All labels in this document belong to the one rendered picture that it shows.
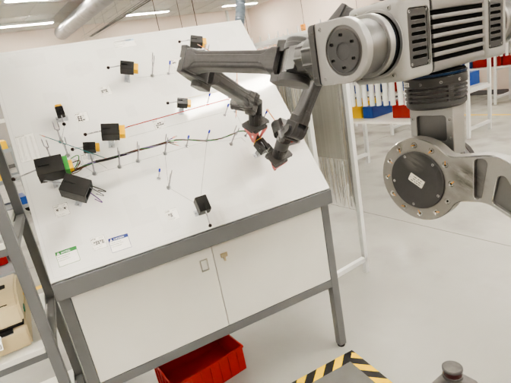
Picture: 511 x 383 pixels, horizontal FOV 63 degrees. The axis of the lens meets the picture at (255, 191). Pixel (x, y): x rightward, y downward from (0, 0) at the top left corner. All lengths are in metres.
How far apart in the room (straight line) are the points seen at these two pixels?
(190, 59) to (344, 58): 0.51
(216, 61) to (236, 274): 0.98
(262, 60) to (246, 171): 0.83
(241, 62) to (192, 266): 0.92
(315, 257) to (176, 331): 0.71
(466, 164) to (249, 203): 1.00
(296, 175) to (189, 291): 0.68
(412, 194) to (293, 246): 0.94
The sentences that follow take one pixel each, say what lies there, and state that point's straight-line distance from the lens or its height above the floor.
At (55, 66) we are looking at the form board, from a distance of 2.04.
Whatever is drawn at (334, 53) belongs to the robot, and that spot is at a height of 1.45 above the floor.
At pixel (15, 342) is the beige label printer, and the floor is 0.70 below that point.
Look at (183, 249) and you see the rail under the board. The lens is 1.64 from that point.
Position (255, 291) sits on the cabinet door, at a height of 0.51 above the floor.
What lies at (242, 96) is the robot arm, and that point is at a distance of 1.51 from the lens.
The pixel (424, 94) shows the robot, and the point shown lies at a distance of 1.02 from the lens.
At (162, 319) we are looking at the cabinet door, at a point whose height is 0.56.
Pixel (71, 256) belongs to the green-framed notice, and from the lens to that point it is 1.63.
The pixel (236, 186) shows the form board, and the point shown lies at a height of 0.98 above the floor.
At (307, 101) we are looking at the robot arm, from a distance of 1.59.
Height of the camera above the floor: 1.46
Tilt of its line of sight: 17 degrees down
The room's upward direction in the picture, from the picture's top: 11 degrees counter-clockwise
